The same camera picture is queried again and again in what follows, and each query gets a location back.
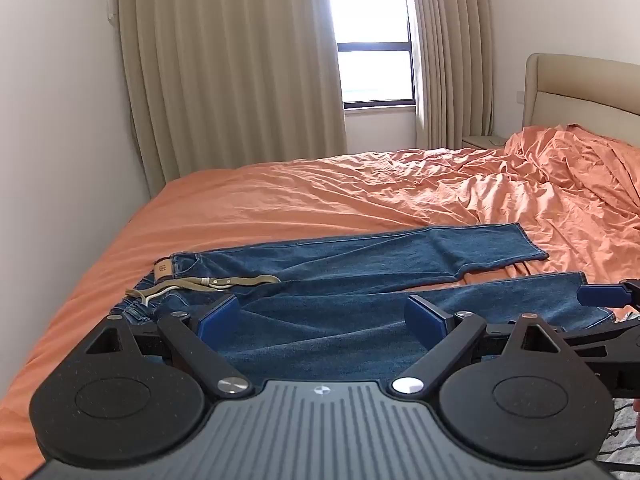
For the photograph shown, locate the blue denim pants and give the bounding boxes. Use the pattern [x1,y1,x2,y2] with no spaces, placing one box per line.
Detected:
[107,222,617,387]

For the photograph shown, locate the beige nightstand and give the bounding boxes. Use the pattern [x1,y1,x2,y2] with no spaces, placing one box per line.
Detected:
[461,134,512,150]

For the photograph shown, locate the dark framed window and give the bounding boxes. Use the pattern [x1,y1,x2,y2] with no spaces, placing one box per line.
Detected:
[325,0,417,110]

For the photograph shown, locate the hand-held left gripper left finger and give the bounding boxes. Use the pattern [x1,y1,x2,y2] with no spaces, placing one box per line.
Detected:
[85,294,254,399]

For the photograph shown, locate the olive fabric belt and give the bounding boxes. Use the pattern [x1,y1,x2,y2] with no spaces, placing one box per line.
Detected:
[125,274,282,307]

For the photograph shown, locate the beige padded headboard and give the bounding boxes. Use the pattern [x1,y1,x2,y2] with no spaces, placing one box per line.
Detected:
[521,53,640,150]

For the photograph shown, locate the bed with orange sheet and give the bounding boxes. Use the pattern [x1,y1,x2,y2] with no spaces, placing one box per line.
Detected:
[0,147,640,476]

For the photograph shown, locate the beige wide curtain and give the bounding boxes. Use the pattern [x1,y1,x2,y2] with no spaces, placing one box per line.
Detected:
[117,0,348,198]

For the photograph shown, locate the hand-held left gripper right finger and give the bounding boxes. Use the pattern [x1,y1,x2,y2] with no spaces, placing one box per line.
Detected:
[391,295,567,399]

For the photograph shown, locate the orange duvet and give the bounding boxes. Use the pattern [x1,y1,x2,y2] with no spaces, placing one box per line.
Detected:
[420,125,640,323]

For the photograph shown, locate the grey printed cloth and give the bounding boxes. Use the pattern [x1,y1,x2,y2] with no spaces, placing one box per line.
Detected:
[596,396,640,468]

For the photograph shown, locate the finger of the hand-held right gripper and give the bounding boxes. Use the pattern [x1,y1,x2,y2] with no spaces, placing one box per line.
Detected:
[560,318,640,362]
[576,278,640,312]

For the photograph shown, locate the beige narrow curtain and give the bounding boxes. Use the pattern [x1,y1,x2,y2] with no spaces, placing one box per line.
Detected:
[402,0,496,150]

